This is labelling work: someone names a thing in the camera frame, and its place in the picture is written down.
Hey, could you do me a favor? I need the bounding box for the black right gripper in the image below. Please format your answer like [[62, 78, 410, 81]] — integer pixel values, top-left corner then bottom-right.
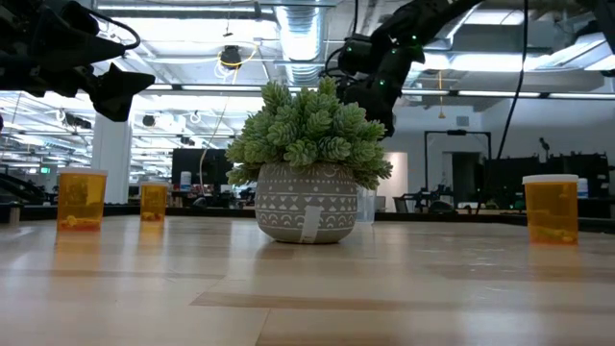
[[338, 71, 405, 138]]

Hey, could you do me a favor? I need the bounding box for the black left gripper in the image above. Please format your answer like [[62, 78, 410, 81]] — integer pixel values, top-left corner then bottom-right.
[[0, 0, 156, 122]]

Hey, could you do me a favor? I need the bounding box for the large orange pill bottle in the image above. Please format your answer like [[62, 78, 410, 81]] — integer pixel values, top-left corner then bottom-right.
[[522, 173, 579, 245], [56, 167, 109, 233]]

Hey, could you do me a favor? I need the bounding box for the small orange pill bottle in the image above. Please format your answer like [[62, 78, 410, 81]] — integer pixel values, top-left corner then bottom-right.
[[139, 181, 169, 223]]

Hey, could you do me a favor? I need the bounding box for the green artificial succulent plant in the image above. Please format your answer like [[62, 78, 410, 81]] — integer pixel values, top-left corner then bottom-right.
[[224, 76, 394, 191]]

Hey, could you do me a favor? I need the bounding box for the white square pillar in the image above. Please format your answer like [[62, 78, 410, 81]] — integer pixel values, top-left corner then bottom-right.
[[90, 112, 134, 206]]

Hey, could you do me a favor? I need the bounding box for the black background robot rig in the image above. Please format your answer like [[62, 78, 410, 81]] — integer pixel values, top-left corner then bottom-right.
[[392, 185, 455, 214]]

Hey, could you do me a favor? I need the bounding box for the long ceiling light strip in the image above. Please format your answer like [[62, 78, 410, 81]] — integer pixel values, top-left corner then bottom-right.
[[143, 84, 615, 101]]

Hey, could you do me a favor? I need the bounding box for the black monitor screen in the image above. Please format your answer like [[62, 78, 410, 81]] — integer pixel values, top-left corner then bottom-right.
[[171, 147, 235, 196]]

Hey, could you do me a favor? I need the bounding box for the grey patterned ceramic pot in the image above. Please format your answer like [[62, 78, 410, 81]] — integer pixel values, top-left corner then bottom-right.
[[254, 161, 359, 245]]

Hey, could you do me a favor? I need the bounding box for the black curved bar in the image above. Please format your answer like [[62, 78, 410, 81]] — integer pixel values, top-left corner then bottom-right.
[[0, 171, 49, 206]]

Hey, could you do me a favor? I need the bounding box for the white label sticker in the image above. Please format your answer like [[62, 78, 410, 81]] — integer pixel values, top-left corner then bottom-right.
[[298, 205, 324, 244]]

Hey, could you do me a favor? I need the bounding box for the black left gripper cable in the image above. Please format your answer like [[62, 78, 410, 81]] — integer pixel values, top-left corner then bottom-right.
[[88, 9, 142, 52]]

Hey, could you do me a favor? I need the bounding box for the yellow hanging ceiling cord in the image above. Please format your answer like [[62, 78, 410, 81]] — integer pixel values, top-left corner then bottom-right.
[[435, 69, 446, 120]]

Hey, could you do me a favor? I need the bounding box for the black metal frame stand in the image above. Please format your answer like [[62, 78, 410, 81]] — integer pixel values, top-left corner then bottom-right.
[[424, 129, 493, 206]]

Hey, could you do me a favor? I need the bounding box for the silver ribbed ceiling duct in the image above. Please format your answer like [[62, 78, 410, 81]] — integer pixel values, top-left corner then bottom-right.
[[273, 0, 332, 87]]

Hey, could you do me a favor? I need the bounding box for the yellow hanging cable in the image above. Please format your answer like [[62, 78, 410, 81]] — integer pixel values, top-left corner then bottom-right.
[[199, 45, 260, 193]]

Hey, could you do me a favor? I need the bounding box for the black table border rail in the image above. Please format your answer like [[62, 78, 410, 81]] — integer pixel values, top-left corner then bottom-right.
[[0, 202, 615, 235]]

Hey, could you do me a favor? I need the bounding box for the black overhead camera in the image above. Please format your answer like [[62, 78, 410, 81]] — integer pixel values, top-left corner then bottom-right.
[[219, 44, 244, 69]]

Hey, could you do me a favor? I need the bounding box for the black partition wall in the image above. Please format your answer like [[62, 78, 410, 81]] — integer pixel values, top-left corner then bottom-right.
[[482, 152, 611, 212]]

